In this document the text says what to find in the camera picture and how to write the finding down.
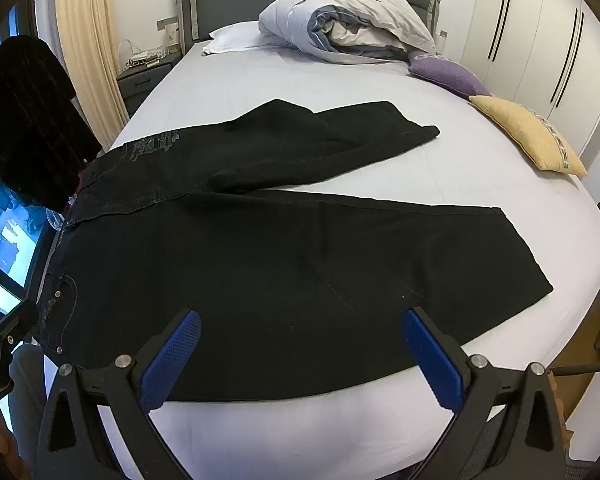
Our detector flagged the black pants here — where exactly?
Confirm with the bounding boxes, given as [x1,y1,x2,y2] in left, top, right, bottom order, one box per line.
[36,100,554,403]

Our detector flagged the rolled white duvet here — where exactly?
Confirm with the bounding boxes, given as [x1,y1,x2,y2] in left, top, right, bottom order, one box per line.
[258,0,437,66]

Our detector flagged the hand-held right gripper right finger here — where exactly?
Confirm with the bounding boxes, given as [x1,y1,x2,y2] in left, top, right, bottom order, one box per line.
[400,306,566,480]

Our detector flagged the small white model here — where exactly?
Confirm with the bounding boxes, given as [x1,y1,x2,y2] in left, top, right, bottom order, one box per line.
[120,47,168,68]

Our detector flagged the white wardrobe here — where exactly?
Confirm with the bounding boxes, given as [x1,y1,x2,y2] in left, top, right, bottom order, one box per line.
[462,0,600,206]

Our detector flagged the yellow cushion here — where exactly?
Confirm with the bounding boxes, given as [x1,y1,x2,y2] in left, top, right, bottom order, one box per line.
[469,95,588,177]

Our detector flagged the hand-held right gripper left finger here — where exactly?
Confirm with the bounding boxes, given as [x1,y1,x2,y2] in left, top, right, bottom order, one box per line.
[37,308,202,480]

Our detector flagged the black fleece garment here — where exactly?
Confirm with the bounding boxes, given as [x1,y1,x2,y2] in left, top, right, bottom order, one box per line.
[0,36,103,211]

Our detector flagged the bed with grey headboard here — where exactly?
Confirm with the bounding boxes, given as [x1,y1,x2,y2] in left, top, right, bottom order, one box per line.
[95,0,600,480]

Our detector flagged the grey nightstand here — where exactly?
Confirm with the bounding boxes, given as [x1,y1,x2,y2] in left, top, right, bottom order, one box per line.
[116,54,183,117]

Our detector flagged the cream curtain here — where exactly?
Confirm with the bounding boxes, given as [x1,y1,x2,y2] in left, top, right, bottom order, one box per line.
[55,0,131,151]

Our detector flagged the purple cushion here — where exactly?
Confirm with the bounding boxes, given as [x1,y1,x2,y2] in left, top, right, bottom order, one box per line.
[408,52,493,99]

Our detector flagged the white pillow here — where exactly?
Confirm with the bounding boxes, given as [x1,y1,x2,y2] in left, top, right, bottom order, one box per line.
[201,21,281,56]

